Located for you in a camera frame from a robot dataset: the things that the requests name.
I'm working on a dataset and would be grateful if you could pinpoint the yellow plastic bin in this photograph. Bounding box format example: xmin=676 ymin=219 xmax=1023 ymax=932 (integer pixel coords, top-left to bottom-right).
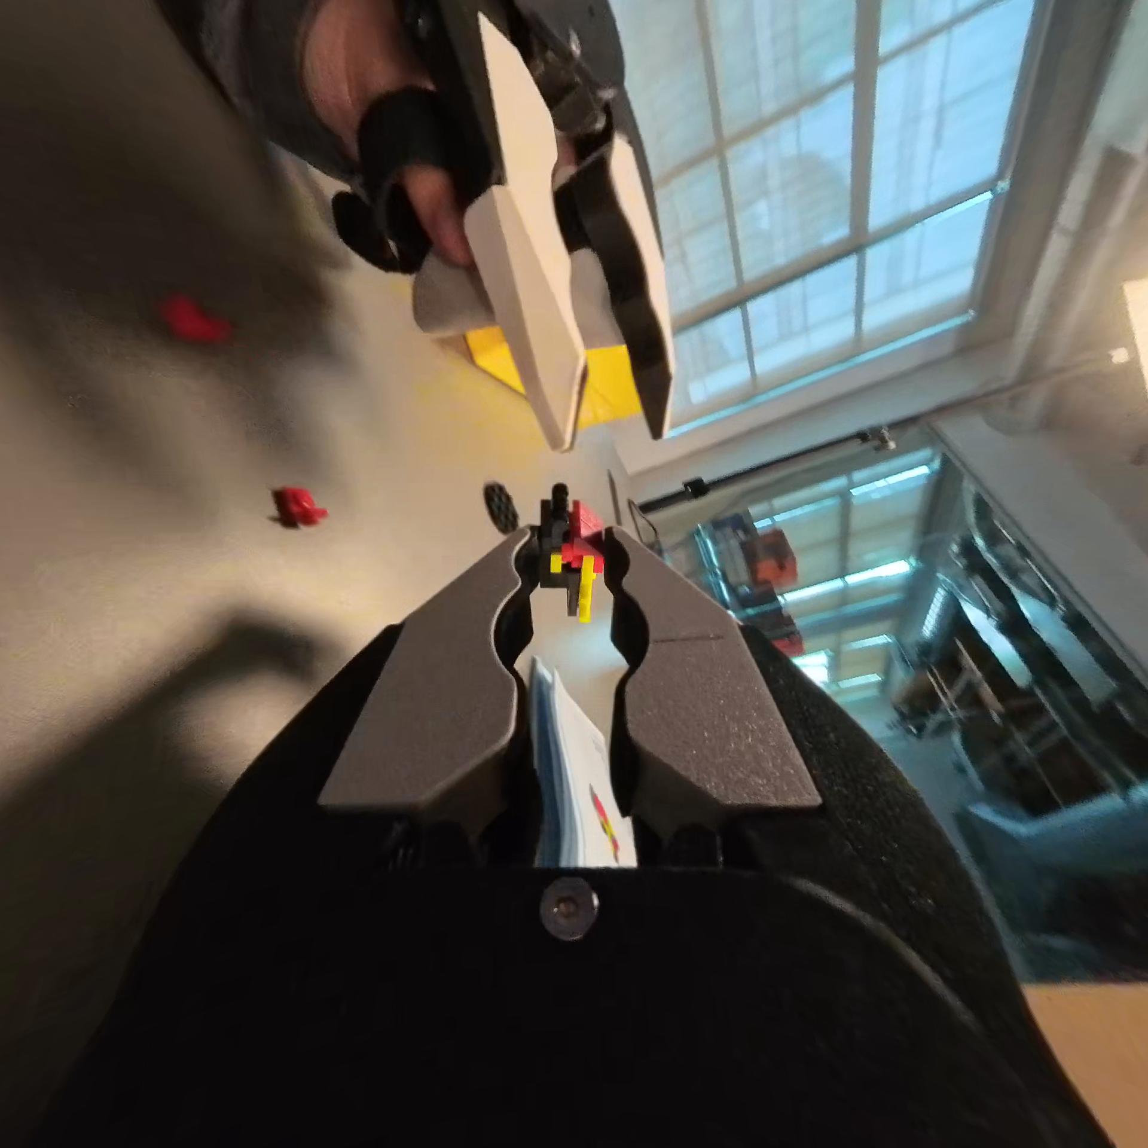
xmin=462 ymin=324 xmax=645 ymax=434

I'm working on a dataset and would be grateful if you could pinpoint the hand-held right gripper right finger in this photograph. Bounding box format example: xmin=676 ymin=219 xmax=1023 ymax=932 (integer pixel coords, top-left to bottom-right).
xmin=603 ymin=525 xmax=824 ymax=818

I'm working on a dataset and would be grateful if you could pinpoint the person's left forearm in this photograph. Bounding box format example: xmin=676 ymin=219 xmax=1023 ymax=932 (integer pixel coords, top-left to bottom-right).
xmin=152 ymin=0 xmax=360 ymax=181

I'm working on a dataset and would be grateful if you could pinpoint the black light stand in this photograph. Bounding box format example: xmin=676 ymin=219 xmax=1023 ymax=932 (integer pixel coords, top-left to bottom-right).
xmin=639 ymin=427 xmax=899 ymax=517

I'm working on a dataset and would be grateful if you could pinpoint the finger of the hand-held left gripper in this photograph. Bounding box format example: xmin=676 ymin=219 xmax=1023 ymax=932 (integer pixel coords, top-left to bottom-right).
xmin=464 ymin=11 xmax=591 ymax=452
xmin=553 ymin=115 xmax=678 ymax=442

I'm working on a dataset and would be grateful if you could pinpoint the open instruction booklet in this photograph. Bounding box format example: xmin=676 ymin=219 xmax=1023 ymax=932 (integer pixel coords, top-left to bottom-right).
xmin=527 ymin=657 xmax=640 ymax=868

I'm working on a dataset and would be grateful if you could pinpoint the large grid window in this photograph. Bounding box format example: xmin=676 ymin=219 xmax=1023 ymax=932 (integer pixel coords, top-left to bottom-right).
xmin=610 ymin=0 xmax=1042 ymax=438

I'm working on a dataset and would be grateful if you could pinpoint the small red lego piece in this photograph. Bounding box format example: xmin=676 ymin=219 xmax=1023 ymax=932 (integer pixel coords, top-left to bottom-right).
xmin=159 ymin=294 xmax=236 ymax=348
xmin=270 ymin=485 xmax=331 ymax=530

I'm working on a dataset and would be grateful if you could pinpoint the person's left hand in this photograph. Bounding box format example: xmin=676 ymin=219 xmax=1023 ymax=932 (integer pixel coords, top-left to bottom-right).
xmin=303 ymin=0 xmax=475 ymax=266

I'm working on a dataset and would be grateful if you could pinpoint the red yellow lego model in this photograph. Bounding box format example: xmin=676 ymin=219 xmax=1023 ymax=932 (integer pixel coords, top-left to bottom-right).
xmin=538 ymin=482 xmax=610 ymax=626

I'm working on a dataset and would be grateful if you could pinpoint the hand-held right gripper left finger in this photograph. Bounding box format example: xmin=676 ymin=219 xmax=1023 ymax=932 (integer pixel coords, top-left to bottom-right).
xmin=318 ymin=525 xmax=538 ymax=815

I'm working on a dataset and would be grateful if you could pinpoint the metal shelf with orange cases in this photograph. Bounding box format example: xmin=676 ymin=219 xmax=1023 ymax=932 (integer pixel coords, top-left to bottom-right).
xmin=695 ymin=513 xmax=807 ymax=659

